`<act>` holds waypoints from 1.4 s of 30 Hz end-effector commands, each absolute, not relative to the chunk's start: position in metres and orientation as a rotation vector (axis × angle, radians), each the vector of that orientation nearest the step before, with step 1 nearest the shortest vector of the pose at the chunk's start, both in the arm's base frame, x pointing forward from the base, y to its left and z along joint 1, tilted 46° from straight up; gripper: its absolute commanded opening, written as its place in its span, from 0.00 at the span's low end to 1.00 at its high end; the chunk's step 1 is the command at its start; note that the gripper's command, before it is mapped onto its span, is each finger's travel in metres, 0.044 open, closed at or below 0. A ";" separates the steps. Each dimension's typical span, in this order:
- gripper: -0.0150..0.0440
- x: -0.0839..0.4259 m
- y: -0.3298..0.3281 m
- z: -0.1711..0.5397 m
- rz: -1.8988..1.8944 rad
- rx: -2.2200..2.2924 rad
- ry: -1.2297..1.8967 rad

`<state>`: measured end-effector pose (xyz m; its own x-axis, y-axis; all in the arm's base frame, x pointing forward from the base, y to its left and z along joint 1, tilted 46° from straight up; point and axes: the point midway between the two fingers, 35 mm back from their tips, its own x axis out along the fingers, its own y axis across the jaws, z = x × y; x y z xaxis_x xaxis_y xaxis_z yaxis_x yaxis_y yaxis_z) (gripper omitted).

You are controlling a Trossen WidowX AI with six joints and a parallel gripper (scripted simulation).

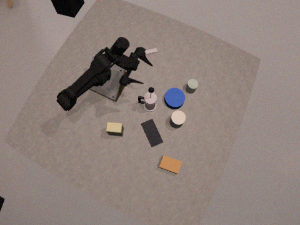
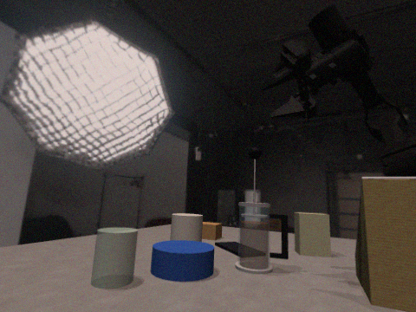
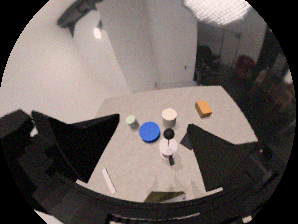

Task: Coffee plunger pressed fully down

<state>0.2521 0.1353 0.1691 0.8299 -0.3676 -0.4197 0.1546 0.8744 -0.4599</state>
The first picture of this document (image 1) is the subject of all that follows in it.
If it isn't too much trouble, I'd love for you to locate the glass french press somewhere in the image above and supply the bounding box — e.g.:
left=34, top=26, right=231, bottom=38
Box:
left=138, top=87, right=157, bottom=112

